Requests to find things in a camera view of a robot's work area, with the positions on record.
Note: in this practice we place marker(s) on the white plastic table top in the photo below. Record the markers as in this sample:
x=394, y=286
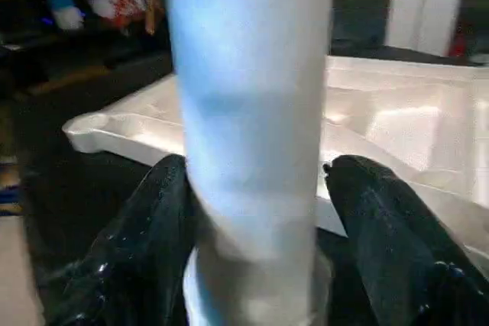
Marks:
x=397, y=127

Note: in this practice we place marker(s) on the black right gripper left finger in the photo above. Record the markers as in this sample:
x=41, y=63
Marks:
x=137, y=257

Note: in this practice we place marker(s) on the black work surface mat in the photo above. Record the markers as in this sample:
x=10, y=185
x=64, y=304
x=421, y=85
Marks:
x=84, y=188

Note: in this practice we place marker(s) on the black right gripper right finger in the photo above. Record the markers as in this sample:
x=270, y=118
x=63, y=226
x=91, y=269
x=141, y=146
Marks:
x=412, y=265

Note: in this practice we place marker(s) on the blue electronic box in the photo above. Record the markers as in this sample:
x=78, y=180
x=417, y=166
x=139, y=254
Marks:
x=67, y=17

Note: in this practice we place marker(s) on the white plastic table leg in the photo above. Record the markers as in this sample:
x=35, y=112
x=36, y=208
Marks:
x=244, y=112

